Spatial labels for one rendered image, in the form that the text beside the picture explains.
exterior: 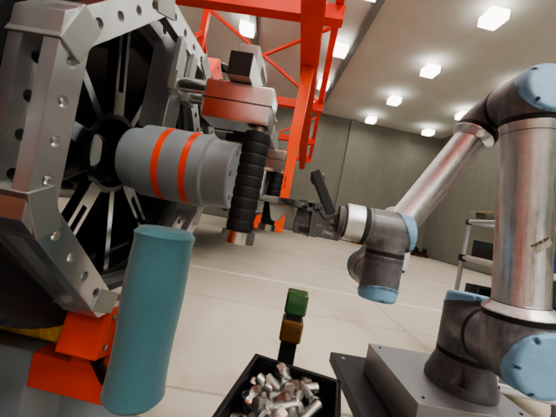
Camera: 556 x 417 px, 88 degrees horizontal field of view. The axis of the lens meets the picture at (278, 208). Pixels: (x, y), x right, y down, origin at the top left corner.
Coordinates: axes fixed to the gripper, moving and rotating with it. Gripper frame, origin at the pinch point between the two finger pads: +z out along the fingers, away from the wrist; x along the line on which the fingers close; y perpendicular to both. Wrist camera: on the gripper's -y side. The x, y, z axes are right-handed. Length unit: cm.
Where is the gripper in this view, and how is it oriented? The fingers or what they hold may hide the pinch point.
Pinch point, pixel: (265, 197)
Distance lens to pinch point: 72.1
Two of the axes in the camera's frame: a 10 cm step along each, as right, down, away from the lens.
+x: 0.7, 0.3, 10.0
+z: -9.8, -1.9, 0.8
